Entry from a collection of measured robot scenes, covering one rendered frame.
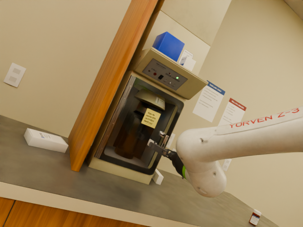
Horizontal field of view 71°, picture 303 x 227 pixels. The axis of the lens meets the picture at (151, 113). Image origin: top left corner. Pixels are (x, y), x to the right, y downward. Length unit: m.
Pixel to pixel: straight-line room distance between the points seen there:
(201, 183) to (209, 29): 0.78
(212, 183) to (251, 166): 1.56
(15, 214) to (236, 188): 1.80
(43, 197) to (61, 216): 0.10
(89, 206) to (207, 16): 0.98
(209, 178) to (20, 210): 0.55
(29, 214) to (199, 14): 1.06
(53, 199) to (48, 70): 0.82
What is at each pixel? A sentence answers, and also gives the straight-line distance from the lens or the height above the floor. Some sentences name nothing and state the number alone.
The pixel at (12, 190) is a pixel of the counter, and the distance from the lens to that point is 0.69.
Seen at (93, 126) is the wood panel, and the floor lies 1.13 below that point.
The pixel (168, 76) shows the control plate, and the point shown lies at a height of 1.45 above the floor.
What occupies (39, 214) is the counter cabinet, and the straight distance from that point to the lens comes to 0.76.
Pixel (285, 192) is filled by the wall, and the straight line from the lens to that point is 2.75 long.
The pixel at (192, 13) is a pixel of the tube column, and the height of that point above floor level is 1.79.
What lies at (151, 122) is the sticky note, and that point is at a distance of 1.00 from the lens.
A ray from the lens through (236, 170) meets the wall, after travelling 2.09.
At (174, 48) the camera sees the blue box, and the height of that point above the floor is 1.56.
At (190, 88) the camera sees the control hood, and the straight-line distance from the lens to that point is 1.01.
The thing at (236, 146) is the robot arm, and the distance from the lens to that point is 0.58.
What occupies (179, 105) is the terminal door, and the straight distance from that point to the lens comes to 1.06.
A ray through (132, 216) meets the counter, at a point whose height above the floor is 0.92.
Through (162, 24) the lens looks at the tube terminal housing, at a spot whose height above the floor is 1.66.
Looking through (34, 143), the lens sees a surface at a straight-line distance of 1.01.
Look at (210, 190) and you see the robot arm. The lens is 0.69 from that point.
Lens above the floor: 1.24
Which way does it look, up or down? 2 degrees up
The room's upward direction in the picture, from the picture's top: 24 degrees clockwise
